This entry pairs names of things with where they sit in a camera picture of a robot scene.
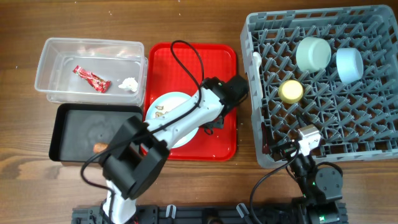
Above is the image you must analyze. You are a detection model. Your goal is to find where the yellow cup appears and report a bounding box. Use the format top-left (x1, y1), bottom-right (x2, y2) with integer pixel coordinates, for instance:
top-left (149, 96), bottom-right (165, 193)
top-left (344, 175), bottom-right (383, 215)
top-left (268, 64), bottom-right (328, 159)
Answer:
top-left (278, 80), bottom-right (304, 104)

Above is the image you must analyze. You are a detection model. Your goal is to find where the white plastic spoon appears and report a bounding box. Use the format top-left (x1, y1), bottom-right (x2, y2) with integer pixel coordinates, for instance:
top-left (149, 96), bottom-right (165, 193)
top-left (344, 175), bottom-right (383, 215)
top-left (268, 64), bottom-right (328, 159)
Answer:
top-left (252, 52), bottom-right (264, 99)

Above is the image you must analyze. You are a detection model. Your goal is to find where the light blue plate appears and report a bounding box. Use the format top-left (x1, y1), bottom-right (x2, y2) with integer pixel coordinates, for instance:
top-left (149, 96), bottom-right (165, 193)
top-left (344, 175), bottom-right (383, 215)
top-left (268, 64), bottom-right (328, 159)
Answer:
top-left (146, 91), bottom-right (198, 149)

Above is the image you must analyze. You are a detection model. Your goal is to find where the green bowl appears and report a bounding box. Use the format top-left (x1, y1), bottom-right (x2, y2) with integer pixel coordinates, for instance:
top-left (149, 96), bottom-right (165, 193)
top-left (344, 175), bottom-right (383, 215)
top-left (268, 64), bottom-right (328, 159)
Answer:
top-left (295, 37), bottom-right (331, 73)

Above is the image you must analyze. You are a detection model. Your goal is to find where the light blue bowl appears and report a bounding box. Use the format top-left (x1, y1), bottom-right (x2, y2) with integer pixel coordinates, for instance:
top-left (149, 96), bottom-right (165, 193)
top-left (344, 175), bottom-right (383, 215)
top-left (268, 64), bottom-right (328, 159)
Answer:
top-left (336, 48), bottom-right (364, 85)

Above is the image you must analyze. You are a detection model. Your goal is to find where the white tissue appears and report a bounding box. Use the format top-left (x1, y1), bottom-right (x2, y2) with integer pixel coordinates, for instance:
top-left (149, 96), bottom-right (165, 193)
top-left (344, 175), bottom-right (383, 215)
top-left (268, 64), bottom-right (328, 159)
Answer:
top-left (118, 77), bottom-right (138, 92)

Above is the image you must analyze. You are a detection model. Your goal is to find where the red snack wrapper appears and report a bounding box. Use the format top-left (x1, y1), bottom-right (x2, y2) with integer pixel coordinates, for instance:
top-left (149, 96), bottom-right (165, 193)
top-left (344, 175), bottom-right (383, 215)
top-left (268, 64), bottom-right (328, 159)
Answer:
top-left (73, 65), bottom-right (111, 93)

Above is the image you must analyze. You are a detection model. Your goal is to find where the orange carrot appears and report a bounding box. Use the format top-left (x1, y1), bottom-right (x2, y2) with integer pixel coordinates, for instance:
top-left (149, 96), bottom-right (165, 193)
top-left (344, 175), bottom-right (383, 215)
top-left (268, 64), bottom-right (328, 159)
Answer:
top-left (93, 142), bottom-right (108, 154)

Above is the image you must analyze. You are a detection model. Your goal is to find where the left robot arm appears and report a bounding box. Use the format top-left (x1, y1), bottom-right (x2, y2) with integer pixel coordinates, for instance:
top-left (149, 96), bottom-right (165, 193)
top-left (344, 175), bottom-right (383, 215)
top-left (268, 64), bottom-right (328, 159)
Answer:
top-left (99, 75), bottom-right (249, 223)

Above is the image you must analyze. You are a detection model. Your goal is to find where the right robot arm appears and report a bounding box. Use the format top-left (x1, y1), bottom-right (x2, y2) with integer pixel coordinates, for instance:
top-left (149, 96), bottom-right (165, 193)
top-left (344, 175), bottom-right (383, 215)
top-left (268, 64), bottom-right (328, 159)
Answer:
top-left (251, 114), bottom-right (348, 223)

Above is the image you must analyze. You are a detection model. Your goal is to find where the grey dishwasher rack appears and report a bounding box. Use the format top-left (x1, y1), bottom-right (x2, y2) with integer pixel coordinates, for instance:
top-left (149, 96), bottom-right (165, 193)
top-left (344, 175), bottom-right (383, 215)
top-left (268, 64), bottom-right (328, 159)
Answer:
top-left (240, 5), bottom-right (397, 169)

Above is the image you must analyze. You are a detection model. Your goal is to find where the red serving tray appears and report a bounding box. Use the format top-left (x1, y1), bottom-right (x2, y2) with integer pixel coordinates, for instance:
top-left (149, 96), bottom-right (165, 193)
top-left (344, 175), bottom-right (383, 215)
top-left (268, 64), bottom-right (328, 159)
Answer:
top-left (144, 42), bottom-right (237, 161)

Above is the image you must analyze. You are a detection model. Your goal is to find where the black tray bin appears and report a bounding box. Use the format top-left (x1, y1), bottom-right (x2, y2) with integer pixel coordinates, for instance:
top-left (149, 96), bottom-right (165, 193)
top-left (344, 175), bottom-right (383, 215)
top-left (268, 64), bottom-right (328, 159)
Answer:
top-left (49, 103), bottom-right (142, 162)

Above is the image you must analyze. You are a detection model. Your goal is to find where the clear plastic bin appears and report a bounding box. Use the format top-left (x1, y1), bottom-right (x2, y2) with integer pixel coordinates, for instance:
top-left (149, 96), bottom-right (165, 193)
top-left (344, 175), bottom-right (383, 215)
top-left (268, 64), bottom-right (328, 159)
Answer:
top-left (34, 37), bottom-right (147, 106)

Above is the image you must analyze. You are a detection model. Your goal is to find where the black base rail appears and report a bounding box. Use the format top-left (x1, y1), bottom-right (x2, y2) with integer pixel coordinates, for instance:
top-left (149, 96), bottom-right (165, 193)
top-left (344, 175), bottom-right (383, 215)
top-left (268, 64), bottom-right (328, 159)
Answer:
top-left (71, 203), bottom-right (348, 224)

